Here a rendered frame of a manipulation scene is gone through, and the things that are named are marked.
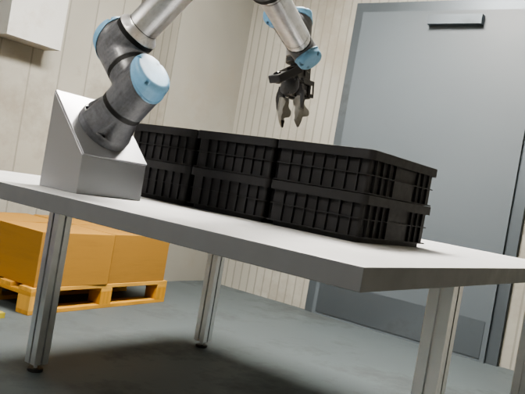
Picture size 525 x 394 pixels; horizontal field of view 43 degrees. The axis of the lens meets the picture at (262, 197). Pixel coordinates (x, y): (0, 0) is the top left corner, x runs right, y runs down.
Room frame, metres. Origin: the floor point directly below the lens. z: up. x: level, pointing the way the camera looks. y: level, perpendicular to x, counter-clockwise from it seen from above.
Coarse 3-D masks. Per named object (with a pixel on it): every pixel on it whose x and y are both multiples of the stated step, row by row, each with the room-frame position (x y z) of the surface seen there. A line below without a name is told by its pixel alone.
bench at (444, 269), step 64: (0, 192) 1.59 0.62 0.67; (64, 192) 1.60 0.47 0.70; (64, 256) 2.39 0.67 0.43; (256, 256) 1.13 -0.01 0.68; (320, 256) 1.06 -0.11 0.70; (384, 256) 1.31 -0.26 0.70; (448, 256) 1.70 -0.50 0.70; (512, 256) 2.42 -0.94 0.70; (448, 320) 1.50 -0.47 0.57; (512, 384) 2.28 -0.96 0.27
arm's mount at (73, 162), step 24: (72, 96) 1.77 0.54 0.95; (72, 120) 1.70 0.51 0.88; (48, 144) 1.73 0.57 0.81; (72, 144) 1.67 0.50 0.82; (96, 144) 1.71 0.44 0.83; (48, 168) 1.72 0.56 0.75; (72, 168) 1.66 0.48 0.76; (96, 168) 1.68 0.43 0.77; (120, 168) 1.75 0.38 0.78; (144, 168) 1.82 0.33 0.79; (72, 192) 1.65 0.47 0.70; (96, 192) 1.70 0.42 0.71; (120, 192) 1.76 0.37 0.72
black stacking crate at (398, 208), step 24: (288, 192) 1.75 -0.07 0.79; (312, 192) 1.69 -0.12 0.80; (336, 192) 1.65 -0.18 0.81; (288, 216) 1.74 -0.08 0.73; (312, 216) 1.70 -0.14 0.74; (336, 216) 1.66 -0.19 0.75; (360, 216) 1.62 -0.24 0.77; (384, 216) 1.71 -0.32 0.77; (408, 216) 1.82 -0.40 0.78; (360, 240) 1.64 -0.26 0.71; (384, 240) 1.71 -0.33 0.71; (408, 240) 1.84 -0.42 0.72
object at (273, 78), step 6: (288, 66) 2.03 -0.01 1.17; (294, 66) 2.00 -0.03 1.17; (276, 72) 1.95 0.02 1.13; (282, 72) 1.96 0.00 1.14; (288, 72) 1.96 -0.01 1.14; (294, 72) 1.98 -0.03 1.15; (300, 72) 2.01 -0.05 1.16; (270, 78) 1.96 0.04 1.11; (276, 78) 1.94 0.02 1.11; (282, 78) 1.94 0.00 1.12; (288, 78) 1.97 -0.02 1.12
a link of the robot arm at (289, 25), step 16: (256, 0) 1.61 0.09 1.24; (272, 0) 1.60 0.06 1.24; (288, 0) 1.66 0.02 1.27; (272, 16) 1.69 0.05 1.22; (288, 16) 1.70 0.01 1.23; (288, 32) 1.76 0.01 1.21; (304, 32) 1.80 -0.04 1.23; (288, 48) 1.86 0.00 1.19; (304, 48) 1.85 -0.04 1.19; (304, 64) 1.88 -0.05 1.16
